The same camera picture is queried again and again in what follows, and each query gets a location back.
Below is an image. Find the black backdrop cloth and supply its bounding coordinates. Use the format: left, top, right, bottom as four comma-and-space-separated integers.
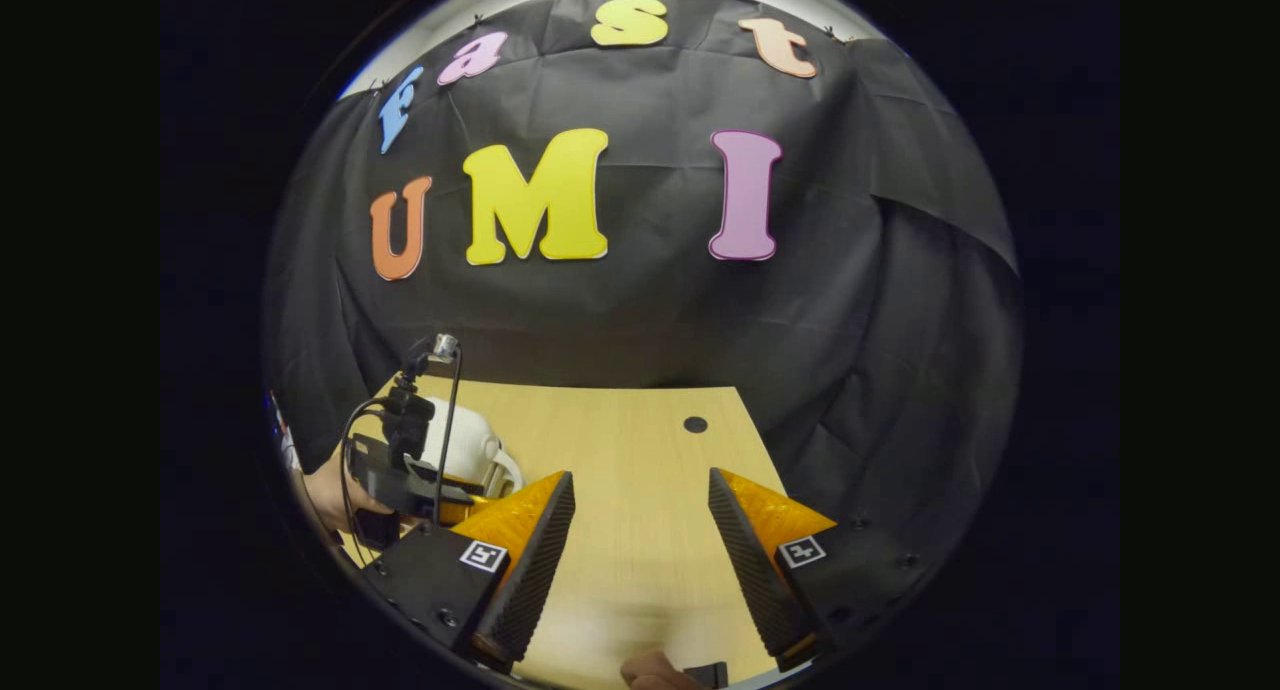
265, 0, 1023, 571

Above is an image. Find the black cable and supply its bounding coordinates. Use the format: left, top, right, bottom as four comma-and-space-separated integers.
432, 350, 464, 526

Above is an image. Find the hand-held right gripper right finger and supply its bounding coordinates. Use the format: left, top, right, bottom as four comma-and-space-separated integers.
708, 468, 936, 671

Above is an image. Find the small white suitcase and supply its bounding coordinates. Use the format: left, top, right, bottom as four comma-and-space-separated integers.
415, 398, 524, 501

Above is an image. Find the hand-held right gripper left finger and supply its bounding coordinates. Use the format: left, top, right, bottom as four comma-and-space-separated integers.
362, 470, 577, 671

